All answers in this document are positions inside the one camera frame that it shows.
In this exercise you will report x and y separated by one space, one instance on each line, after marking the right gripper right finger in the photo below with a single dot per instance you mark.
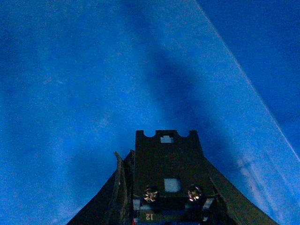
239 208

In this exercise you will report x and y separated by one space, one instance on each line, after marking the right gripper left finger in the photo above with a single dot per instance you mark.
113 204

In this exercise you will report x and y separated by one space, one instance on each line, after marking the black push button switch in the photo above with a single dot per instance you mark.
171 181

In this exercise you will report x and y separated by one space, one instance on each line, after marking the blue plastic bin, middle empty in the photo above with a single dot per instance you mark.
78 78

